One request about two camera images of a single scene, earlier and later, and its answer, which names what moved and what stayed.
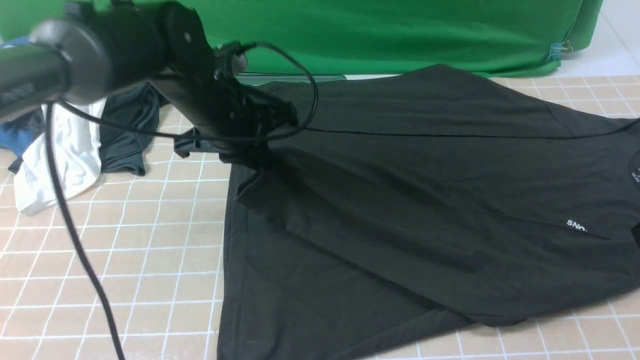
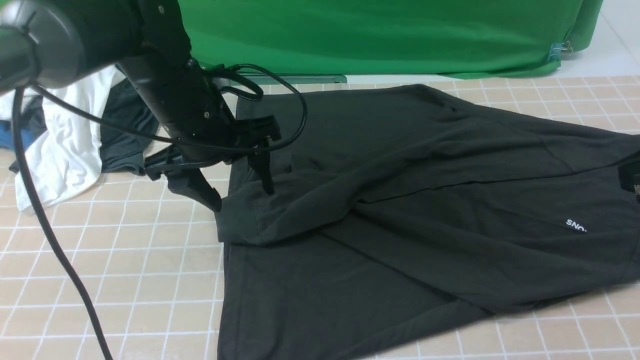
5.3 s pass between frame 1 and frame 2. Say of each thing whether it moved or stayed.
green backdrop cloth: stayed
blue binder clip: stayed
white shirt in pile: stayed
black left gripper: moved
